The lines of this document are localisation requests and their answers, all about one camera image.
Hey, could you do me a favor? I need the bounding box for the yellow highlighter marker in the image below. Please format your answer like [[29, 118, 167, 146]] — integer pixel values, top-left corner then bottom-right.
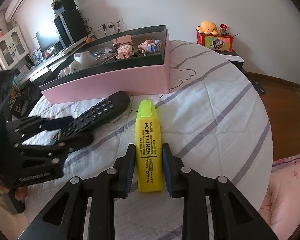
[[135, 100, 164, 192]]

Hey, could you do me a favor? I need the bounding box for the pink block cat figure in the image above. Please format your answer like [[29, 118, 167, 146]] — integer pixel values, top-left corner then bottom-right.
[[138, 39, 162, 53]]

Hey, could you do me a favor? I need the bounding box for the yellow octopus plush toy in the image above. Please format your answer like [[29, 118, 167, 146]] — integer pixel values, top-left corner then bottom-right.
[[196, 21, 219, 35]]

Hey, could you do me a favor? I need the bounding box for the red decorated storage box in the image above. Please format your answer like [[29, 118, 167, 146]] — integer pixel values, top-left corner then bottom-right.
[[197, 32, 234, 52]]

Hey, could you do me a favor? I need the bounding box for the white round figurine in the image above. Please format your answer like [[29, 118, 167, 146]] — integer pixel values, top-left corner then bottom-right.
[[58, 60, 83, 77]]

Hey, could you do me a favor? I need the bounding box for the black remote control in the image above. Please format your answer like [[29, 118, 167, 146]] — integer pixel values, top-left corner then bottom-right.
[[51, 91, 130, 145]]

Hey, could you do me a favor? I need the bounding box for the white air conditioner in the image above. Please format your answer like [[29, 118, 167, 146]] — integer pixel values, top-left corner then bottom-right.
[[5, 0, 26, 22]]

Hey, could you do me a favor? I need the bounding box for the pink and green box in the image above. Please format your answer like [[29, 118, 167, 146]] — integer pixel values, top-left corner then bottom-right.
[[40, 25, 170, 104]]

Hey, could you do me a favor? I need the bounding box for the white glass door cabinet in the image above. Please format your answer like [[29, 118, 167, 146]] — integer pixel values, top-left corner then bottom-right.
[[0, 26, 30, 70]]

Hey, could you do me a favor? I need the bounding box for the pink block pig figure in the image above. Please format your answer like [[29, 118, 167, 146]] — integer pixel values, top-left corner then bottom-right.
[[113, 35, 135, 60]]

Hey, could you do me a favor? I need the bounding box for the white striped bed sheet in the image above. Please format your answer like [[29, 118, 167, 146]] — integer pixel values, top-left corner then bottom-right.
[[24, 40, 273, 239]]

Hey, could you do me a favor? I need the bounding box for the black speaker tower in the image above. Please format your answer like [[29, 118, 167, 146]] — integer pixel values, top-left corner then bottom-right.
[[53, 9, 88, 48]]

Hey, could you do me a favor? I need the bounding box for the black computer monitor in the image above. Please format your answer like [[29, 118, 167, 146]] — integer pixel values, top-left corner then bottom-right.
[[36, 28, 62, 54]]

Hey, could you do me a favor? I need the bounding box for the person's left hand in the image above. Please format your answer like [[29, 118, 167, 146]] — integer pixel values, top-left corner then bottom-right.
[[0, 183, 28, 200]]

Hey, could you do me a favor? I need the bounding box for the white desk with drawers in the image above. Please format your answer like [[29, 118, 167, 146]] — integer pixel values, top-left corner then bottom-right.
[[13, 33, 95, 91]]

